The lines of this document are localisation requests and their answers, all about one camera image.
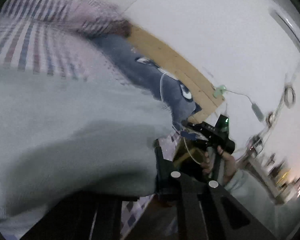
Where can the folded checkered quilt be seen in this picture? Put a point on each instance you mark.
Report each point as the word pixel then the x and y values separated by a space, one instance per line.
pixel 65 7

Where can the grey power adapter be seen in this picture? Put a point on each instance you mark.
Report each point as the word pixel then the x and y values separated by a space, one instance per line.
pixel 257 111

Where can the wooden headboard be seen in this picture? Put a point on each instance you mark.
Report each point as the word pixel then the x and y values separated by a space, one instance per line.
pixel 180 65

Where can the green wall plug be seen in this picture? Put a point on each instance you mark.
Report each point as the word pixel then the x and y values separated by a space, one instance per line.
pixel 219 91

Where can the light grey hooded sweatshirt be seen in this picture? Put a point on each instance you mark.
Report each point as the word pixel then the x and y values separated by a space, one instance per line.
pixel 65 135

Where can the dark blue plush pillow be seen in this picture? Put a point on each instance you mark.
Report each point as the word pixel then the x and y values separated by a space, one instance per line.
pixel 150 80

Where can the person's right hand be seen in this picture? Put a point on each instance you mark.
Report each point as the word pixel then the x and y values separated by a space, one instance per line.
pixel 228 165

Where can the checkered bed sheet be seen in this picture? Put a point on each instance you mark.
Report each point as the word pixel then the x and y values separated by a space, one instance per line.
pixel 27 47

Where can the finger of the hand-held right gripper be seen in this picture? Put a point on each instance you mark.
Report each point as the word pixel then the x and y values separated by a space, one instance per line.
pixel 190 136
pixel 191 127

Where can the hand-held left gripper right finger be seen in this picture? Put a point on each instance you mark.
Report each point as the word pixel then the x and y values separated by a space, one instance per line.
pixel 187 205

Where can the person's right forearm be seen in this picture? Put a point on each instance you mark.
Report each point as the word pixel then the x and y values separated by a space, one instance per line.
pixel 250 200

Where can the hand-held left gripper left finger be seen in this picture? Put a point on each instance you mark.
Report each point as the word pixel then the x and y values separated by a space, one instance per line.
pixel 77 217

